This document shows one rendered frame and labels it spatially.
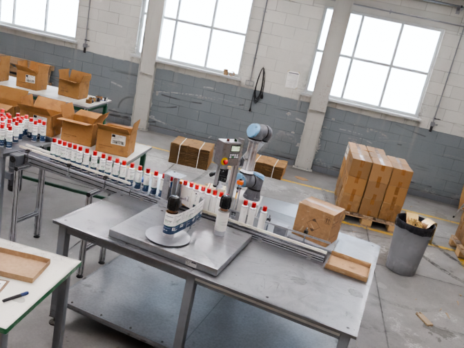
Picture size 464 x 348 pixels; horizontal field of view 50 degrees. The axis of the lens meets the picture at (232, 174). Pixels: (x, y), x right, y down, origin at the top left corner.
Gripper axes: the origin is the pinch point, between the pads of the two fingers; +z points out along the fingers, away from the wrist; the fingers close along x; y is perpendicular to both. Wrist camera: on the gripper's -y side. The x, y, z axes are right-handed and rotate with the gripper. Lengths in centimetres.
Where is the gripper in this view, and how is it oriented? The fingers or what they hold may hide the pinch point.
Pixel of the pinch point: (216, 188)
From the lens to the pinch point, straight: 448.2
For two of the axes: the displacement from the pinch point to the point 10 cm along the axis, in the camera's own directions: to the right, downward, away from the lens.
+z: -2.0, 9.4, 2.9
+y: 9.8, 2.1, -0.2
